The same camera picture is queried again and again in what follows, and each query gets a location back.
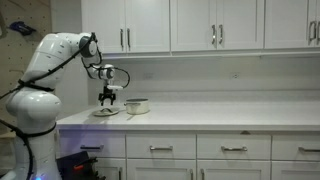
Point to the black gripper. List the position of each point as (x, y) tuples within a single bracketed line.
[(107, 95)]

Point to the white pot lid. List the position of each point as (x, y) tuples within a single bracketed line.
[(111, 113)]

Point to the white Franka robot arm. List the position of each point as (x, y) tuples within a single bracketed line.
[(36, 110)]

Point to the white drawer front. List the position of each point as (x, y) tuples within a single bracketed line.
[(161, 140), (296, 141), (110, 138), (233, 140)]

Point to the white base cabinet door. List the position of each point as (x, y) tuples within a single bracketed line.
[(296, 172), (111, 166), (160, 170), (233, 171)]

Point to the black tool bag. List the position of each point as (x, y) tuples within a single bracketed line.
[(68, 165)]

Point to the white base cabinet unit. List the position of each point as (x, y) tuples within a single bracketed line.
[(196, 146)]

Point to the blue tool on pegboard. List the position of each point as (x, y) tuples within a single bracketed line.
[(21, 27)]

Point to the white wall cabinet door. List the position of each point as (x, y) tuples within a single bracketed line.
[(110, 20), (241, 23), (148, 23), (286, 23), (315, 10), (193, 23)]

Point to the white wall cabinet unit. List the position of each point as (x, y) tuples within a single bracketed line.
[(170, 33)]

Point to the white wall outlet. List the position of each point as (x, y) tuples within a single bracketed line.
[(235, 75)]

